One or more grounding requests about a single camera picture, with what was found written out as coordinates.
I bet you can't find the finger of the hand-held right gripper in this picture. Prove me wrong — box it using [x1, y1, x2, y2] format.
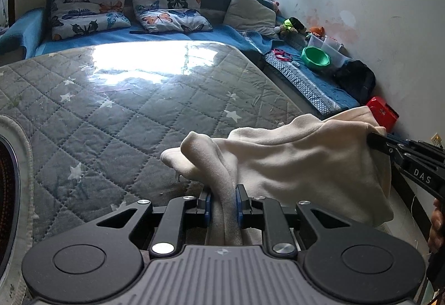
[386, 138, 445, 154]
[367, 132, 397, 158]

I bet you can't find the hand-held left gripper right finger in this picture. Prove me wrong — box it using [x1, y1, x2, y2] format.
[236, 184, 353, 259]

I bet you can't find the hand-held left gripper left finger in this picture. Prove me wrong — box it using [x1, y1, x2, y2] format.
[92, 191, 212, 259]

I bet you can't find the cream fleece garment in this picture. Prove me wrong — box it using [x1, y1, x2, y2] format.
[162, 105, 395, 246]

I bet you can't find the person's right hand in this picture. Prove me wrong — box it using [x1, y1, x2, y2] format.
[427, 199, 445, 254]

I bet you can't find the red plastic stool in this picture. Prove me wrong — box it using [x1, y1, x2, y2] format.
[366, 96, 400, 133]

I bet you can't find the black bag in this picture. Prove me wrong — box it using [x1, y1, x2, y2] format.
[334, 60, 377, 104]

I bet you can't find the blue patterned sofa mat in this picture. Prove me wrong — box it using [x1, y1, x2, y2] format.
[264, 48, 361, 116]

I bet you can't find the clear plastic box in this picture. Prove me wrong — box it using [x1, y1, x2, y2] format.
[308, 34, 348, 68]

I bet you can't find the green plastic bowl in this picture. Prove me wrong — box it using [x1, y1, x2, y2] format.
[301, 46, 331, 71]

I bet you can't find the pink small item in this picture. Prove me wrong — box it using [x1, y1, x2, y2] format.
[272, 48, 294, 61]

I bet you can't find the green and black toy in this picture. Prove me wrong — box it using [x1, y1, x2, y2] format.
[278, 17, 306, 36]

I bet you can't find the blue sofa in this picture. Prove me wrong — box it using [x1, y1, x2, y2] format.
[0, 0, 362, 115]

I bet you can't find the light grey cushion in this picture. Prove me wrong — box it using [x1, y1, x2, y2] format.
[222, 0, 279, 37]

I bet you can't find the butterfly print pillow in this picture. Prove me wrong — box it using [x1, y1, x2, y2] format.
[132, 0, 213, 33]
[50, 0, 132, 41]

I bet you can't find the round black hot plate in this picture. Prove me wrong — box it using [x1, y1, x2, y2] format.
[0, 114, 35, 278]

